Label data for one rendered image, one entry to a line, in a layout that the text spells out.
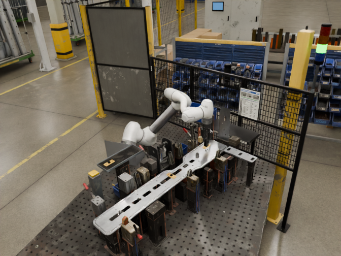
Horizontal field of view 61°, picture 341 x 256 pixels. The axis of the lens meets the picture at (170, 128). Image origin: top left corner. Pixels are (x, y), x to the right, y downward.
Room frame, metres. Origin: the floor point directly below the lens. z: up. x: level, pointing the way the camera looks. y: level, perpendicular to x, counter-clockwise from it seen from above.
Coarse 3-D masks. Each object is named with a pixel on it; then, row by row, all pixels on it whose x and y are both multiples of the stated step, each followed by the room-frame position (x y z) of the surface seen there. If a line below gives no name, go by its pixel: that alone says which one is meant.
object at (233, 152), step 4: (232, 148) 2.21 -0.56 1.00; (228, 152) 2.14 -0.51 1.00; (232, 152) 2.14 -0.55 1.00; (236, 152) 2.14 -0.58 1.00; (240, 152) 2.14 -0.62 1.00; (244, 152) 2.13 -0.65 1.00; (236, 156) 2.08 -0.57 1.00; (240, 156) 2.07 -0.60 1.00; (244, 156) 2.07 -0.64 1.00; (248, 156) 2.07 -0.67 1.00; (252, 156) 2.06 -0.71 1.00; (244, 160) 2.03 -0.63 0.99; (248, 160) 2.02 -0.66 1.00
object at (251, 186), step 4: (252, 160) 2.03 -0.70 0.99; (248, 164) 2.03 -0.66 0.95; (252, 164) 2.00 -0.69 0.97; (248, 168) 2.03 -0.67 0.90; (252, 168) 2.01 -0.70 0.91; (248, 172) 2.03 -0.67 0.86; (252, 172) 2.02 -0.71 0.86; (248, 176) 2.02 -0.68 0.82; (252, 176) 2.03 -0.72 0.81; (248, 180) 2.02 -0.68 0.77; (252, 180) 2.03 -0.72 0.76; (244, 184) 2.05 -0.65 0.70; (248, 184) 2.02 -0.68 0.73; (252, 184) 2.03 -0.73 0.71; (252, 188) 1.99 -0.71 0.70
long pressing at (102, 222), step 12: (216, 144) 2.29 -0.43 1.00; (192, 156) 2.11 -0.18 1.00; (204, 156) 2.10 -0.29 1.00; (180, 168) 1.95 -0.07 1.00; (192, 168) 1.94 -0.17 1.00; (156, 180) 1.80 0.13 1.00; (168, 180) 1.79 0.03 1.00; (180, 180) 1.79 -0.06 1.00; (144, 192) 1.67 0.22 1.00; (156, 192) 1.67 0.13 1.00; (120, 204) 1.55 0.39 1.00; (132, 204) 1.55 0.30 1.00; (144, 204) 1.54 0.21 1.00; (108, 216) 1.44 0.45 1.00; (120, 216) 1.44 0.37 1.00; (132, 216) 1.43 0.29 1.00; (108, 228) 1.34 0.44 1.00
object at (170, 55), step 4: (168, 48) 5.86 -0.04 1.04; (172, 48) 5.84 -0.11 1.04; (156, 52) 5.59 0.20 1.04; (164, 52) 5.55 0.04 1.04; (168, 52) 5.54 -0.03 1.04; (172, 52) 5.63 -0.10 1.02; (168, 56) 5.45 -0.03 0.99; (172, 56) 5.62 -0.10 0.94; (172, 60) 5.61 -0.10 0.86; (168, 64) 5.43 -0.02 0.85; (172, 64) 5.61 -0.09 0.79; (168, 68) 5.43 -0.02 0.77; (172, 68) 5.50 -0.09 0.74; (164, 72) 5.81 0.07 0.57; (168, 72) 5.78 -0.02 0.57; (172, 72) 5.32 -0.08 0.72; (164, 76) 5.81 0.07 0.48; (168, 76) 5.78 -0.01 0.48; (172, 76) 5.31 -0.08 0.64; (164, 80) 5.67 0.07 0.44; (172, 84) 5.32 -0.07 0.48; (164, 96) 5.39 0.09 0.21; (160, 100) 5.41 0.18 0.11; (164, 100) 5.38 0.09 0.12
